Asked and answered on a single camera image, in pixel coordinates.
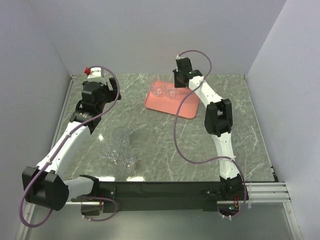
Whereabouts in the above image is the clear glass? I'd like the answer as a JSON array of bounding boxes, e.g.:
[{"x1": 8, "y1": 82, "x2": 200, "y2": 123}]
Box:
[
  {"x1": 100, "y1": 143, "x2": 120, "y2": 163},
  {"x1": 112, "y1": 126, "x2": 131, "y2": 148},
  {"x1": 121, "y1": 154, "x2": 137, "y2": 175},
  {"x1": 164, "y1": 83, "x2": 178, "y2": 99},
  {"x1": 150, "y1": 81, "x2": 164, "y2": 97}
]

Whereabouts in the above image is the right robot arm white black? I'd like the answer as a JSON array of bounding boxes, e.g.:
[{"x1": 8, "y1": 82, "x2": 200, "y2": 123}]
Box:
[{"x1": 173, "y1": 69, "x2": 247, "y2": 200}]

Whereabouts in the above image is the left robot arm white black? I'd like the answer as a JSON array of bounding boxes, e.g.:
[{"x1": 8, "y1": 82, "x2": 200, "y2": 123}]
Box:
[{"x1": 22, "y1": 77, "x2": 121, "y2": 211}]

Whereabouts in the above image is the pink plastic tray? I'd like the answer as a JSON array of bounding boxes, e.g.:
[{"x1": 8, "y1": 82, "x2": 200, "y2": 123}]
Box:
[{"x1": 144, "y1": 81, "x2": 200, "y2": 119}]

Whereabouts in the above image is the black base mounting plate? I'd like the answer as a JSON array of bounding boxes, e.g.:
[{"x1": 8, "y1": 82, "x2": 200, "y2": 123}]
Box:
[{"x1": 94, "y1": 180, "x2": 248, "y2": 213}]

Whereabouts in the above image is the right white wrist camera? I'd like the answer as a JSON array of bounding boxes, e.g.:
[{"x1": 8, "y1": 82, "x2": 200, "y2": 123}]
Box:
[{"x1": 175, "y1": 55, "x2": 193, "y2": 72}]

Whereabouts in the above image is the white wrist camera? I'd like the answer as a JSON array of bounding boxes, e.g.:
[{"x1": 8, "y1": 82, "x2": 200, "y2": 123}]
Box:
[
  {"x1": 84, "y1": 67, "x2": 106, "y2": 85},
  {"x1": 175, "y1": 55, "x2": 193, "y2": 72}
]

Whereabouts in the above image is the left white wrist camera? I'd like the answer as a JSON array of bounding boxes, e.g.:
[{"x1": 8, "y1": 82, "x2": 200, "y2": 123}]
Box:
[{"x1": 84, "y1": 67, "x2": 106, "y2": 85}]

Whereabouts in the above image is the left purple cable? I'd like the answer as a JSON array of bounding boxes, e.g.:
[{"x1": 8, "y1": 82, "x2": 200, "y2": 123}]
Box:
[{"x1": 19, "y1": 65, "x2": 121, "y2": 228}]

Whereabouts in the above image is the aluminium rail frame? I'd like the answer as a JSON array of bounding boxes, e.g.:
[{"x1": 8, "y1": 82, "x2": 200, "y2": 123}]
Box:
[{"x1": 13, "y1": 74, "x2": 301, "y2": 240}]

